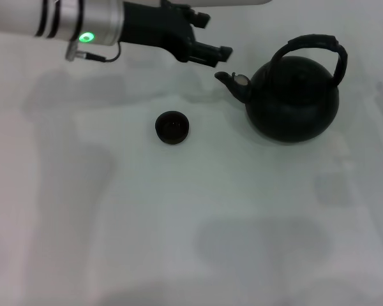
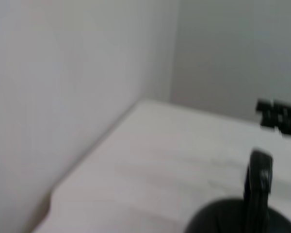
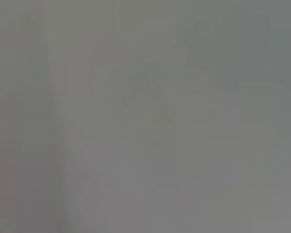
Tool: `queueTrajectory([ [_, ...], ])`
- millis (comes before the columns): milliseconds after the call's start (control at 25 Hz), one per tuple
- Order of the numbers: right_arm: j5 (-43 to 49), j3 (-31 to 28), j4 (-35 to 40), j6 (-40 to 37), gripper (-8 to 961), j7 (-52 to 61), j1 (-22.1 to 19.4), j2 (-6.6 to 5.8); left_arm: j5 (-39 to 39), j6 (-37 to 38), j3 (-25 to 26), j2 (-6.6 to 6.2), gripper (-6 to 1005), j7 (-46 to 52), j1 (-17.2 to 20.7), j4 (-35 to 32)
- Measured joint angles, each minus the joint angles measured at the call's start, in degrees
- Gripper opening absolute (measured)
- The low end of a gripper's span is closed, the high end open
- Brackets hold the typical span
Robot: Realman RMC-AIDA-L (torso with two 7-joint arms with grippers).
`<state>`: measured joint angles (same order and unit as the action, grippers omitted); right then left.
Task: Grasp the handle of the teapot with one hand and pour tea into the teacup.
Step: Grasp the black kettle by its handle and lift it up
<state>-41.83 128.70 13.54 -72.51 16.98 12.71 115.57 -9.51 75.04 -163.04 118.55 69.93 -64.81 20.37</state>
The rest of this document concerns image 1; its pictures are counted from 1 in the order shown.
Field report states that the black round teapot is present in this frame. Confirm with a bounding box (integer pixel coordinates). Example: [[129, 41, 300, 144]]
[[214, 34, 349, 145]]

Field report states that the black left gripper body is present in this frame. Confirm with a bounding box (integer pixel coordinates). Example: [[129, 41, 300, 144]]
[[120, 0, 198, 63]]

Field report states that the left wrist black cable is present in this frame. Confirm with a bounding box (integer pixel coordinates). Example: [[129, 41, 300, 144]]
[[66, 41, 122, 63]]

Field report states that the small dark teacup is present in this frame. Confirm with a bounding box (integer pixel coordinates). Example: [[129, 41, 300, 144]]
[[154, 110, 191, 145]]

